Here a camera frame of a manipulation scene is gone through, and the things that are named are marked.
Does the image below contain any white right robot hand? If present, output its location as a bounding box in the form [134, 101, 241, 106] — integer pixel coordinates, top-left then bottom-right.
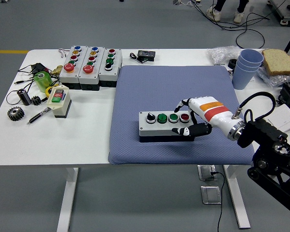
[171, 96, 244, 137]

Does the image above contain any grey four-button control box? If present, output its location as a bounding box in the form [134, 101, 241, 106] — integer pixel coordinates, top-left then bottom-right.
[98, 47, 122, 87]
[138, 110, 198, 143]

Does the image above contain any grey five-button control box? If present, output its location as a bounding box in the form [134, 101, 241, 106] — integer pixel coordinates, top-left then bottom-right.
[59, 45, 89, 89]
[78, 45, 105, 91]

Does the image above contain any light blue plastic cup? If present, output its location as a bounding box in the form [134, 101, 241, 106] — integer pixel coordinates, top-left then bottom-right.
[240, 49, 264, 66]
[237, 58, 263, 72]
[231, 62, 260, 89]

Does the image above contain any clear bubble wrap bag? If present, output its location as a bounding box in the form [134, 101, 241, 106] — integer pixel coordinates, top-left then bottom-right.
[207, 45, 244, 66]

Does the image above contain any metal floor socket box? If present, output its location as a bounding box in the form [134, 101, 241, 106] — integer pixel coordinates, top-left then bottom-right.
[197, 164, 218, 181]

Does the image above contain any white paper card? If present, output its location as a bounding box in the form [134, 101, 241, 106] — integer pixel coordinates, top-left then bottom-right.
[268, 103, 290, 132]

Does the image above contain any clear bag of washers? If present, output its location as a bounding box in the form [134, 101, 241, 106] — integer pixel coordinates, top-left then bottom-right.
[257, 65, 290, 88]

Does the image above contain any blue-grey padded mat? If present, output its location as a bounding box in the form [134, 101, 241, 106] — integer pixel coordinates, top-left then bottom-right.
[107, 64, 256, 166]

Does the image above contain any bread slice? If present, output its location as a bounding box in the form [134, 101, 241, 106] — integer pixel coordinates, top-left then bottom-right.
[261, 48, 290, 76]

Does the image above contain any metal floor cover plate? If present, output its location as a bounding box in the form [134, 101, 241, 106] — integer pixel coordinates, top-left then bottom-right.
[200, 185, 222, 205]

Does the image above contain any white table leg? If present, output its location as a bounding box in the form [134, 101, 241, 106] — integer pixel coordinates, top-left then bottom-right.
[56, 166, 79, 232]
[223, 165, 251, 229]

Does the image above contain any black display meter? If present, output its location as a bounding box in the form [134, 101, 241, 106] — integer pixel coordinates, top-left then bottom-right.
[137, 49, 157, 62]

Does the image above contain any person's leg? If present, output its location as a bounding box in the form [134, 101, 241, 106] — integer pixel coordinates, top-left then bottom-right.
[233, 0, 249, 24]
[206, 0, 227, 20]

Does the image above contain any brass fitting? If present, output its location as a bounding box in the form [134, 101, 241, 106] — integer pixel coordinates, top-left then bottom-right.
[50, 65, 63, 76]

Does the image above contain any yellow tape roll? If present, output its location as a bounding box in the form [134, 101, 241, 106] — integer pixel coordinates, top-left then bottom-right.
[45, 84, 60, 99]

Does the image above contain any green plastic cylinder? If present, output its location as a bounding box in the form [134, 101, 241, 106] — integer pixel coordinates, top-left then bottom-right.
[33, 71, 52, 93]

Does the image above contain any black silver pen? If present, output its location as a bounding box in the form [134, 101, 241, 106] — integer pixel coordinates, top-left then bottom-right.
[27, 106, 51, 126]

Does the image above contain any black adapter block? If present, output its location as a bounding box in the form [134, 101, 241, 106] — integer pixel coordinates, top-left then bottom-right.
[30, 62, 48, 74]

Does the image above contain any black cylindrical capacitor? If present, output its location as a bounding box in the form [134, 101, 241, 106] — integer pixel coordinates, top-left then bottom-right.
[17, 88, 32, 106]

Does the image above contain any large black gear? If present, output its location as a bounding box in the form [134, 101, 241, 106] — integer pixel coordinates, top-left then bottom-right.
[6, 106, 25, 121]

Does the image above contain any black power cable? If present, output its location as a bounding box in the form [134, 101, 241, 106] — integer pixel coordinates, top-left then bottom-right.
[210, 171, 226, 232]

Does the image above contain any black floor cable loop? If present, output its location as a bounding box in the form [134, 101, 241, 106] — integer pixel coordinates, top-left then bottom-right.
[235, 12, 273, 49]

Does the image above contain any black meter cable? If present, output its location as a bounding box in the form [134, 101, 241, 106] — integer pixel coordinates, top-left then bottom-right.
[129, 52, 145, 64]

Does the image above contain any white cable bundle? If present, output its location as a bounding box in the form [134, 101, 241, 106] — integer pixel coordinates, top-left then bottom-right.
[172, 0, 201, 7]

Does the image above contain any cream switch box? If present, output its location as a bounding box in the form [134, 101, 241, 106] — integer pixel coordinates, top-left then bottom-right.
[47, 84, 73, 119]

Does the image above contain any black wire with jack plug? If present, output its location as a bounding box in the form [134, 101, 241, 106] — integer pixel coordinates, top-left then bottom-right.
[14, 72, 39, 85]

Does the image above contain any thin black wire loop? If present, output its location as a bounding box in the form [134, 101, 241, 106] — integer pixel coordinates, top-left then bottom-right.
[5, 79, 36, 105]

